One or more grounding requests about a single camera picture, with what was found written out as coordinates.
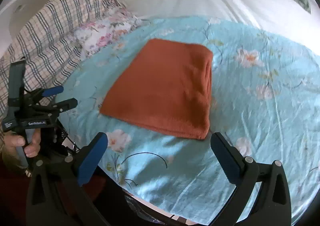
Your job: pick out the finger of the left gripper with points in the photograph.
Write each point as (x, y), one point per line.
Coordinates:
(66, 105)
(52, 91)

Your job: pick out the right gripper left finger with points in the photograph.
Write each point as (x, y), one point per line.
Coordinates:
(55, 194)

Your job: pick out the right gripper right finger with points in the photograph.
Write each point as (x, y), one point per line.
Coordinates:
(272, 205)

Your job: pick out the orange towel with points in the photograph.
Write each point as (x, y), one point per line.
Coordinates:
(167, 88)

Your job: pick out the person's left hand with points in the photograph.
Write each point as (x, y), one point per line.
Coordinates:
(12, 141)

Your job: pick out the plaid checked cloth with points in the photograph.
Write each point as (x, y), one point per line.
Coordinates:
(45, 43)

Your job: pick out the pink floral pillow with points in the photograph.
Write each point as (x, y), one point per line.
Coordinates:
(96, 34)

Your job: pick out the light blue floral bedsheet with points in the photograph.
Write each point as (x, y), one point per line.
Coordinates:
(265, 102)

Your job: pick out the white striped duvet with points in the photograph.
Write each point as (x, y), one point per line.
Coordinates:
(283, 17)

